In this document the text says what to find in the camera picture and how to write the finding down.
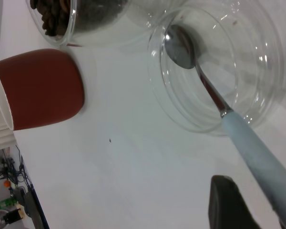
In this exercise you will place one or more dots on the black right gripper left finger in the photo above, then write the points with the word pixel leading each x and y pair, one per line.
pixel 226 207

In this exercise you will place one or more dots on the red ceramic mug white inside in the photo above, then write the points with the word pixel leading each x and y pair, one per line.
pixel 43 88

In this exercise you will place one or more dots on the dark coffee beans pile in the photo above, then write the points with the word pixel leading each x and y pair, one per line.
pixel 54 19

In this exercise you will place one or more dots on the white tablecloth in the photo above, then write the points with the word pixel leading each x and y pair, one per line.
pixel 133 179

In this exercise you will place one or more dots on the black box device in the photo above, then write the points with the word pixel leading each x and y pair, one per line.
pixel 14 215

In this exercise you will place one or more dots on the green plastic bottle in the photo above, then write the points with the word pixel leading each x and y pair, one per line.
pixel 7 202

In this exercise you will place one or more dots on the small orange ball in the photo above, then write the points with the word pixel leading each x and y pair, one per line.
pixel 6 183

